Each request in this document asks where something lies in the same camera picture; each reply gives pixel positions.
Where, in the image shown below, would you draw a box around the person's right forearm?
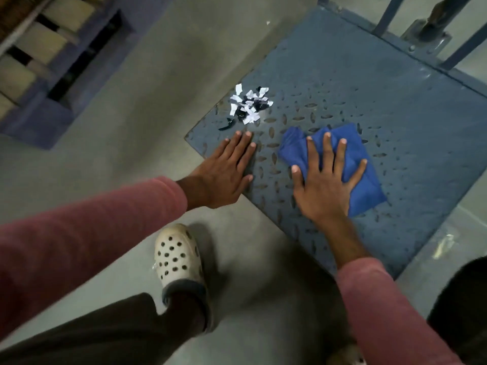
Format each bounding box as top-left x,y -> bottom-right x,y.
318,214 -> 463,365

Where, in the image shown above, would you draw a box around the person's right hand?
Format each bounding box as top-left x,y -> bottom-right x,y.
291,132 -> 369,225

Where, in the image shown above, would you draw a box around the clear plastic container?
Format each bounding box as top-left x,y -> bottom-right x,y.
397,182 -> 487,301

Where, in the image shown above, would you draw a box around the person's left hand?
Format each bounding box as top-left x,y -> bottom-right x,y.
188,130 -> 258,210

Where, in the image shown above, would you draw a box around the person's dark brown trousers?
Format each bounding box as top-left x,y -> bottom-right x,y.
0,256 -> 487,365

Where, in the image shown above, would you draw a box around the blue cleaning cloth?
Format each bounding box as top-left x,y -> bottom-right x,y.
277,123 -> 388,218

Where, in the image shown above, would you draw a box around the person's right white clog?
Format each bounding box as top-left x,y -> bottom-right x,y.
327,344 -> 368,365

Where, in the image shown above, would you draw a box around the person's white clog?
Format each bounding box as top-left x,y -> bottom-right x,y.
327,344 -> 368,365
153,223 -> 208,297

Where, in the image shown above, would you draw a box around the blue wooden pallet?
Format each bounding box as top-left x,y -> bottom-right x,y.
0,0 -> 176,151

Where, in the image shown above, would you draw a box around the person's left white clog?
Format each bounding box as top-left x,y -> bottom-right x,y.
153,223 -> 208,297

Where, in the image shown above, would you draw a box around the person's left forearm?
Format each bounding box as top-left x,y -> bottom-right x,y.
0,175 -> 202,341

